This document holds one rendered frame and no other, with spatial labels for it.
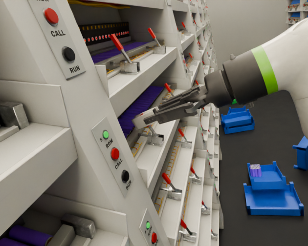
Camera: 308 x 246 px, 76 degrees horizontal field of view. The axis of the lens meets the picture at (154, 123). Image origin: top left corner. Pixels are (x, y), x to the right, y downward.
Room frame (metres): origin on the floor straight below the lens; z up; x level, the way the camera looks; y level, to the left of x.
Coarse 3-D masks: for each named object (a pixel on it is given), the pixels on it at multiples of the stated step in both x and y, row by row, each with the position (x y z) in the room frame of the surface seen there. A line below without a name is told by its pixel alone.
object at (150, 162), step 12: (156, 84) 0.91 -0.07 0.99; (168, 84) 0.87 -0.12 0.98; (180, 84) 0.87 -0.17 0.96; (144, 132) 0.52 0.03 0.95; (156, 132) 0.52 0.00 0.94; (168, 132) 0.51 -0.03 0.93; (168, 144) 0.49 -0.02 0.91; (144, 156) 0.41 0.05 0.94; (156, 156) 0.41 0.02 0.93; (144, 168) 0.31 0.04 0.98; (156, 168) 0.37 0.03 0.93; (144, 180) 0.31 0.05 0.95; (156, 180) 0.38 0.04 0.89
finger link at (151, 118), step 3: (153, 114) 0.44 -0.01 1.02; (147, 117) 0.45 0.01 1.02; (150, 117) 0.43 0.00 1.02; (153, 117) 0.43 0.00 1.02; (156, 117) 0.41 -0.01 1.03; (159, 117) 0.41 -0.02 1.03; (144, 120) 0.44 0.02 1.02; (147, 120) 0.44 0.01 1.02; (150, 120) 0.44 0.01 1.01; (153, 120) 0.43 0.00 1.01; (156, 120) 0.43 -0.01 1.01; (159, 120) 0.41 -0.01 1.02; (147, 123) 0.44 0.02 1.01
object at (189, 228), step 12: (204, 156) 0.86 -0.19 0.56; (192, 168) 0.71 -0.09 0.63; (204, 168) 0.79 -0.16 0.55; (192, 180) 0.72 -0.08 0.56; (192, 192) 0.65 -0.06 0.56; (192, 204) 0.59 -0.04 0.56; (192, 216) 0.54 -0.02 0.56; (180, 228) 0.50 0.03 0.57; (192, 228) 0.50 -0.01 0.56; (180, 240) 0.46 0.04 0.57; (192, 240) 0.45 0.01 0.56
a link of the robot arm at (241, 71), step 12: (228, 60) 0.38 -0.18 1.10; (240, 60) 0.36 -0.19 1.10; (252, 60) 0.34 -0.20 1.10; (228, 72) 0.35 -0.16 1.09; (240, 72) 0.34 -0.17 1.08; (252, 72) 0.33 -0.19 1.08; (228, 84) 0.36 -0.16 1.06; (240, 84) 0.33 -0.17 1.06; (252, 84) 0.33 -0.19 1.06; (264, 84) 0.32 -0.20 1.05; (240, 96) 0.34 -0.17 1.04; (252, 96) 0.33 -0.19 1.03
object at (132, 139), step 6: (162, 90) 0.80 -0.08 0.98; (162, 96) 0.73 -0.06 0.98; (168, 96) 0.77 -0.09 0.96; (156, 102) 0.67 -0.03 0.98; (150, 108) 0.63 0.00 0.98; (132, 132) 0.48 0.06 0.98; (138, 132) 0.48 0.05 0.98; (132, 138) 0.45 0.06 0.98; (138, 138) 0.48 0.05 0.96; (132, 144) 0.45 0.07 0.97
